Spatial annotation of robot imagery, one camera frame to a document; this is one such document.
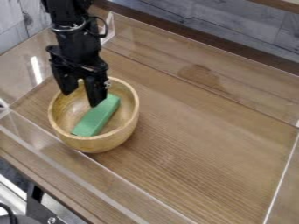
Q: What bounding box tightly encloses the clear acrylic corner bracket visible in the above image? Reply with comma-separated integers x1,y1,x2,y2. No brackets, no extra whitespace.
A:
98,11,117,45

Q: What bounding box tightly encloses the green stick block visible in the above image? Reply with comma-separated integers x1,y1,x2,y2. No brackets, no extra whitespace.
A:
71,94,121,137

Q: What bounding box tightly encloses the wooden bowl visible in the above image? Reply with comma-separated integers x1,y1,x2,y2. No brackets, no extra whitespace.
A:
47,76,141,153

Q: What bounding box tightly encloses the black table leg bracket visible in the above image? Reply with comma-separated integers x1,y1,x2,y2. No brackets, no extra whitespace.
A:
26,183,67,224

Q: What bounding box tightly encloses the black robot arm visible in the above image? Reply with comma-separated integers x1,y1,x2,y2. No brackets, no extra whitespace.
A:
42,0,109,107

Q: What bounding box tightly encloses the black cable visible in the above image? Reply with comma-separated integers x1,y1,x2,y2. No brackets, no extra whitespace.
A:
0,202,19,224

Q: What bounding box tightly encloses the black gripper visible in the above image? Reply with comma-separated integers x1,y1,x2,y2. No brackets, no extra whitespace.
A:
47,18,110,108

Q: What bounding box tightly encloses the clear acrylic enclosure wall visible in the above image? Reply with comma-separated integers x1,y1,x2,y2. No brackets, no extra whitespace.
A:
0,15,299,224

